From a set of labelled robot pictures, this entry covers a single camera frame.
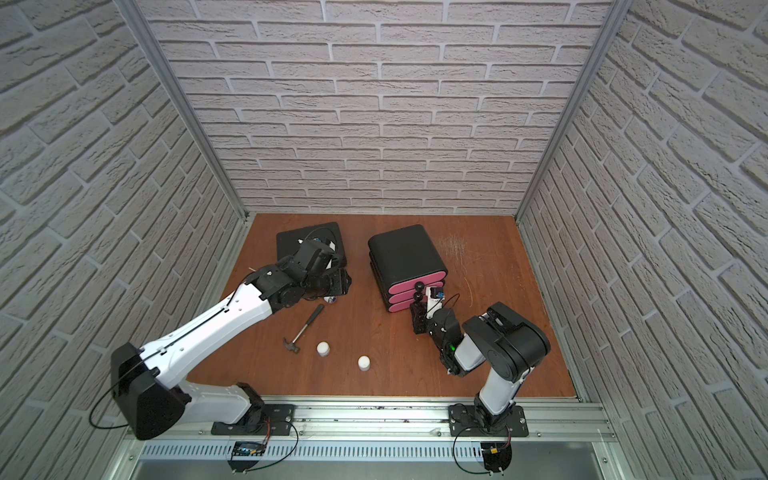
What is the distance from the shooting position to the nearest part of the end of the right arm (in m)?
0.83

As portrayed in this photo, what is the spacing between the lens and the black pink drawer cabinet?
840 mm

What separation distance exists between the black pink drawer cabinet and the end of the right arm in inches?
0.7
